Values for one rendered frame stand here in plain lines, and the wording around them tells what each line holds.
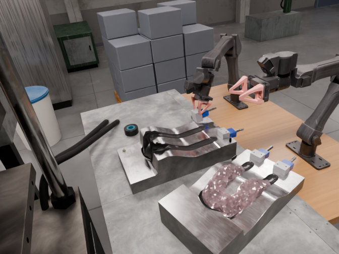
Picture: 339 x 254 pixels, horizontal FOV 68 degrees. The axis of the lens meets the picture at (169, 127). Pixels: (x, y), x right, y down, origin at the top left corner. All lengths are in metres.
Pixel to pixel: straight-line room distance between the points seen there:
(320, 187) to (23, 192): 1.05
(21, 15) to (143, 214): 3.04
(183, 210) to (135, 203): 0.26
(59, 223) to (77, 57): 4.50
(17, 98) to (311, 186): 1.10
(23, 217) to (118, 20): 2.66
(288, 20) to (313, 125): 5.50
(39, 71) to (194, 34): 2.05
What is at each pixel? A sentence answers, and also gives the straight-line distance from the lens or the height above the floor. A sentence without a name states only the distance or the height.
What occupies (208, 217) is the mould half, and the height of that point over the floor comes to 0.91.
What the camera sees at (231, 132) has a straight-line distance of 1.20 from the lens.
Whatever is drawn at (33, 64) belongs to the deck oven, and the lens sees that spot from 3.75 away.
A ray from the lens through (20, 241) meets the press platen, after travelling 0.78.
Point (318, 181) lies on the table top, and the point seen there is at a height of 0.80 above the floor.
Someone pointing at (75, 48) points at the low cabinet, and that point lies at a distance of 5.35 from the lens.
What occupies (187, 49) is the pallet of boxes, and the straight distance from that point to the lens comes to 3.11.
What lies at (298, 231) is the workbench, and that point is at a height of 0.80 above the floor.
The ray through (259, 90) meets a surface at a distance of 0.86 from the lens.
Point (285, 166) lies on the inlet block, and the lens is 1.09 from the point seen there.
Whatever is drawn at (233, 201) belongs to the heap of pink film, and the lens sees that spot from 0.90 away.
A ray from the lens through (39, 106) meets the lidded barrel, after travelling 2.92.
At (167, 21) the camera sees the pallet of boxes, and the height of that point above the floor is 1.09.
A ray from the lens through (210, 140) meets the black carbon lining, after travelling 1.19.
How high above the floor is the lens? 1.57
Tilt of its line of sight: 32 degrees down
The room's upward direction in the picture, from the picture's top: 6 degrees counter-clockwise
